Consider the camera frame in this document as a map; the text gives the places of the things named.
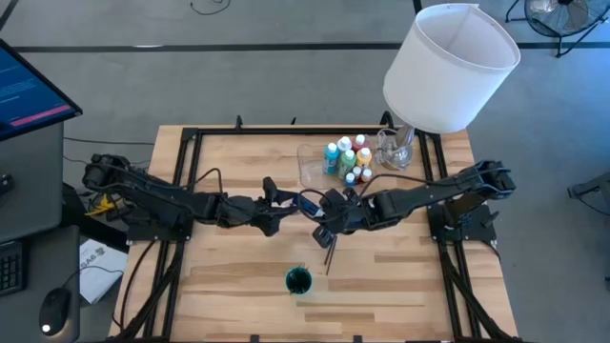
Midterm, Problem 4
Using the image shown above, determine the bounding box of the black stand foot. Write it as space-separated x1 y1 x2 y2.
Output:
566 171 610 218

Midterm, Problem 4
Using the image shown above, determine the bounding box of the yellow cable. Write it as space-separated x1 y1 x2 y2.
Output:
85 193 116 216

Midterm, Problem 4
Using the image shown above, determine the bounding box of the green paint bottle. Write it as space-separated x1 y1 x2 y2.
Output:
336 149 357 181

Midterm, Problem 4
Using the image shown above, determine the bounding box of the teal plastic cup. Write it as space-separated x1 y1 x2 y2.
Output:
284 265 315 296

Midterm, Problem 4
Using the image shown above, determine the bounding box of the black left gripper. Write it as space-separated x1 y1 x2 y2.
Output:
254 175 307 238

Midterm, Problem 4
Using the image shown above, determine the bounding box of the black floor cable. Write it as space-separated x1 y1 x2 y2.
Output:
189 0 233 17

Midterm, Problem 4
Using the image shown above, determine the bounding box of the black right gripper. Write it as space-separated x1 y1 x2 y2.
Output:
308 186 367 249

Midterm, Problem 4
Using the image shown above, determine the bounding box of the computer monitor blue screen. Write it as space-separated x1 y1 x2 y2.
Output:
0 38 84 143

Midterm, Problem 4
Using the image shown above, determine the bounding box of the black computer mouse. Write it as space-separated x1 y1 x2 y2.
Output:
37 286 73 337

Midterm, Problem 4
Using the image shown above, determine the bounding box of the dark grey desk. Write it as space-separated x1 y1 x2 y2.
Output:
0 223 82 343

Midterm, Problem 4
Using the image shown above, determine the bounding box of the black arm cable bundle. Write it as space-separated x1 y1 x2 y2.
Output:
440 242 523 343
112 237 185 343

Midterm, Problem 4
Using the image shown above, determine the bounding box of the black floor fan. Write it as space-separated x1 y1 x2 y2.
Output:
504 0 610 59

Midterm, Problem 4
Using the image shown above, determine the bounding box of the clear plastic bin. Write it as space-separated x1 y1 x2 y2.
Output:
295 134 378 192

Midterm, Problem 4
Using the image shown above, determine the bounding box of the black keyboard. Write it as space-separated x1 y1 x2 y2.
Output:
0 240 28 297

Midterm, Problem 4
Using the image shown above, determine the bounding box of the white paper booklet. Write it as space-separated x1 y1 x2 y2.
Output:
78 237 129 306

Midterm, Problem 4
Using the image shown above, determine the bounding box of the turquoise paint bottle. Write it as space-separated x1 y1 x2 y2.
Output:
322 141 340 176

